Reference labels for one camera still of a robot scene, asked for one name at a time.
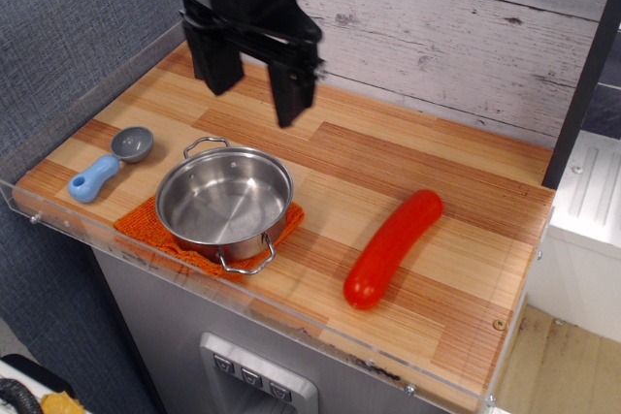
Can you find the black corrugated cable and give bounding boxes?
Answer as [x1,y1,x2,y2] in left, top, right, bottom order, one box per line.
[0,377,45,414]

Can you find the clear acrylic table guard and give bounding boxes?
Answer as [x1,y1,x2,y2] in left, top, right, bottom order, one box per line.
[1,27,553,413]

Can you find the red toy sausage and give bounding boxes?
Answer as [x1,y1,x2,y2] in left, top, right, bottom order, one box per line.
[343,189,443,310]

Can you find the white side cabinet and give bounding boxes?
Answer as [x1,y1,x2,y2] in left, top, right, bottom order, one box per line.
[525,131,620,341]

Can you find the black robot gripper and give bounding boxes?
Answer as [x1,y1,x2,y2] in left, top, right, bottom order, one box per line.
[182,0,322,128]

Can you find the silver dispenser button panel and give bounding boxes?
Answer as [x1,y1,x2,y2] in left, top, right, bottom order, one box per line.
[199,332,319,413]

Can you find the blue grey ice cream scoop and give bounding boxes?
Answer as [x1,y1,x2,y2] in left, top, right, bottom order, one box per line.
[67,126,154,204]

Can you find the grey toy fridge cabinet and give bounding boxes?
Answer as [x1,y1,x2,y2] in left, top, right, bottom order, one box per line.
[94,250,440,413]

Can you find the silver steel pot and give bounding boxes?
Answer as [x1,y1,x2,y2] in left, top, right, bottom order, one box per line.
[155,136,294,275]

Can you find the dark right upright post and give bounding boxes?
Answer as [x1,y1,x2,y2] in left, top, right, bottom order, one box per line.
[541,0,620,189]

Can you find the yellow tape piece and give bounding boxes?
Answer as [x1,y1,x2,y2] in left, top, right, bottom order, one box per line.
[40,392,87,414]

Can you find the orange knitted cloth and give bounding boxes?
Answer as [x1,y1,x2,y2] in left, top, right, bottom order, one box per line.
[114,196,305,281]

